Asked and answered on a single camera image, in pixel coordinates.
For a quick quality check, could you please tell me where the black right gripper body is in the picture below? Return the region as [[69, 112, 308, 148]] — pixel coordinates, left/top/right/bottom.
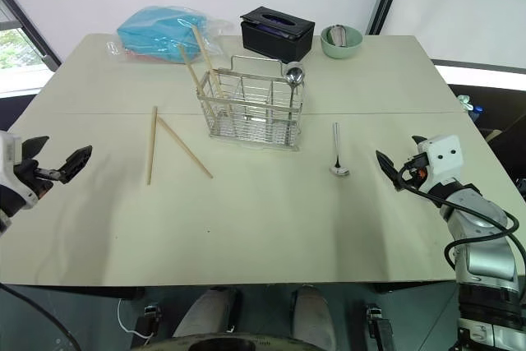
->
[[399, 152, 432, 192]]

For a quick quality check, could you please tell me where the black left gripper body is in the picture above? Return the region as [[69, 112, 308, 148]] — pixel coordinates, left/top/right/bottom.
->
[[12, 157, 62, 201]]

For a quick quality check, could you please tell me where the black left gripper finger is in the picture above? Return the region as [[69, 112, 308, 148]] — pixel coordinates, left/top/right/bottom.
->
[[21, 135, 50, 160], [57, 145, 94, 185]]

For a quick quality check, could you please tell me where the stainless steel spoon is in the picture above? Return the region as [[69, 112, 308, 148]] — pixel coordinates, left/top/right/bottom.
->
[[328, 122, 352, 179], [284, 67, 306, 122]]

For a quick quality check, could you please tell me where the wooden chopstick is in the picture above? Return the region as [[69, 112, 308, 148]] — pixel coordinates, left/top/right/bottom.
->
[[145, 105, 159, 187], [156, 116, 215, 180], [177, 43, 218, 118], [191, 25, 233, 116]]

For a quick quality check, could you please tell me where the green bowl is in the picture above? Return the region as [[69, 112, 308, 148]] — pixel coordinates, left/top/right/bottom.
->
[[320, 24, 365, 60]]

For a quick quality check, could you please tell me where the small clear plastic wrapper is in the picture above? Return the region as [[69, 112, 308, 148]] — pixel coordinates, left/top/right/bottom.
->
[[105, 39, 125, 58]]

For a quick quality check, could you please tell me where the metal utensil in bowl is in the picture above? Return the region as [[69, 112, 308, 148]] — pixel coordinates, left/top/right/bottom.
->
[[327, 24, 348, 48]]

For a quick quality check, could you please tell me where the blue cloth plastic bag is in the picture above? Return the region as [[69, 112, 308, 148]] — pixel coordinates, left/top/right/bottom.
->
[[115, 5, 236, 66]]

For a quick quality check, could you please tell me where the grey rounded shape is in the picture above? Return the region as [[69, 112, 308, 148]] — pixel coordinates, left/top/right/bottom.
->
[[290, 284, 335, 351], [172, 286, 242, 338]]

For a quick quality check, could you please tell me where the black tissue box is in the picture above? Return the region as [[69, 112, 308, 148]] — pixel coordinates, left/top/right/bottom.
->
[[239, 5, 317, 62]]

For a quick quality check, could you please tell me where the dark rounded rim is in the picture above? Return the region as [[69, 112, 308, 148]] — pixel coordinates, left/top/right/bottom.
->
[[139, 331, 330, 351]]

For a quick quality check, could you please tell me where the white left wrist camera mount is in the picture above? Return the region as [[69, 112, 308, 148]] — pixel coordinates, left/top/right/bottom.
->
[[0, 130, 41, 209]]

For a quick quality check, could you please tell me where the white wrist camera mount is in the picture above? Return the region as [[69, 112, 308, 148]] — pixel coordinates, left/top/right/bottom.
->
[[0, 130, 41, 209], [417, 134, 468, 194]]

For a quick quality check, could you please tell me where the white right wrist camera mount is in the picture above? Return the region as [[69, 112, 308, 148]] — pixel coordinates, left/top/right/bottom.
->
[[417, 134, 468, 194]]

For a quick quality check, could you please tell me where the black window frame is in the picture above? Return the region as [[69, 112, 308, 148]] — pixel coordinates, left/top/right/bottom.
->
[[0, 0, 63, 73]]

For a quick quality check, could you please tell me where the black floor cable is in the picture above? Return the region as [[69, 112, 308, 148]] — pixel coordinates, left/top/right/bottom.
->
[[0, 282, 84, 351]]

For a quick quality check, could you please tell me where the metal wire cutlery basket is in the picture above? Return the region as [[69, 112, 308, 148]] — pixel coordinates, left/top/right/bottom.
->
[[196, 54, 307, 152]]

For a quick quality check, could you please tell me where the thin white cable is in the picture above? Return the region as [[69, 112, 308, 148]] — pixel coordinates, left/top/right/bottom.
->
[[116, 296, 159, 338]]

